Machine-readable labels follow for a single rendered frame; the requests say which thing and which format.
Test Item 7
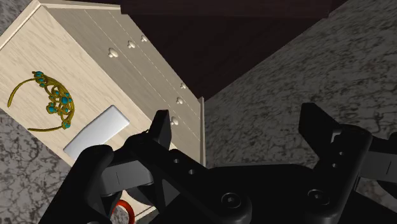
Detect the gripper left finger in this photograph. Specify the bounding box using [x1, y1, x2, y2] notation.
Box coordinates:
[38, 109, 253, 224]

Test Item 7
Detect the red ring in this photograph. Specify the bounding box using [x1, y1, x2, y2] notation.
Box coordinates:
[111, 200, 136, 224]

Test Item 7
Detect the white flat rectangular tablet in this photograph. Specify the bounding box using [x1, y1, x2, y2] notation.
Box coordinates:
[63, 105, 130, 162]

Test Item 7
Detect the light wood chest of drawers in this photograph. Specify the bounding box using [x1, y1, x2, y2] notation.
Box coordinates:
[0, 0, 206, 220]

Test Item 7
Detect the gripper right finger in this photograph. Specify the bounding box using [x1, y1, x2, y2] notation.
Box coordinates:
[284, 102, 397, 224]

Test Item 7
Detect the gold tiara with turquoise stones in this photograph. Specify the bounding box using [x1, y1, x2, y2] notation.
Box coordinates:
[7, 71, 75, 132]

